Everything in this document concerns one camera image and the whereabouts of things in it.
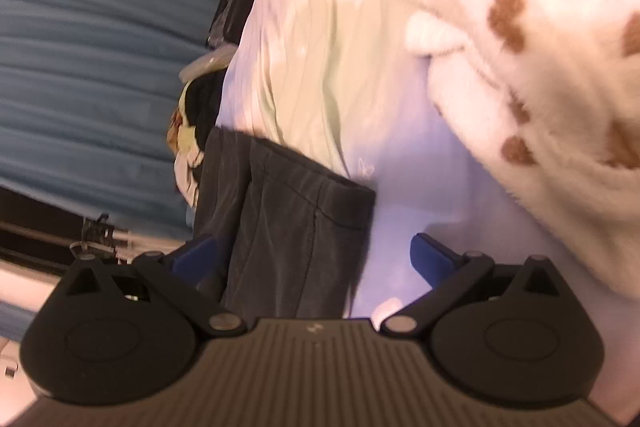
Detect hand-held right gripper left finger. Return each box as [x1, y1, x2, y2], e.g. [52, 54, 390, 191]
[62, 234, 249, 338]

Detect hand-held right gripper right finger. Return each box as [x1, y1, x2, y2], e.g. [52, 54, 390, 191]
[381, 233, 582, 338]

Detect black shorts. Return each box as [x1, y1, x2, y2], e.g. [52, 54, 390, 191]
[192, 127, 377, 321]

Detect pile of mixed clothes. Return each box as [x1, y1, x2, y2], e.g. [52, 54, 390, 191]
[167, 67, 227, 208]

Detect garment steamer stand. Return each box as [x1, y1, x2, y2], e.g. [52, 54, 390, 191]
[70, 214, 137, 266]

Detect dark framed window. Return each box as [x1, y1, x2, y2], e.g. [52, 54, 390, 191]
[0, 186, 197, 269]

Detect clear plastic lid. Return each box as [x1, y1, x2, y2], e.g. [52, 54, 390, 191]
[178, 44, 237, 80]

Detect wide blue curtain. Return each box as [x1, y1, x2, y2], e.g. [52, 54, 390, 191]
[0, 0, 242, 229]

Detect white brown spotted fleece blanket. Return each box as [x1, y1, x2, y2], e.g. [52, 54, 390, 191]
[395, 0, 640, 299]

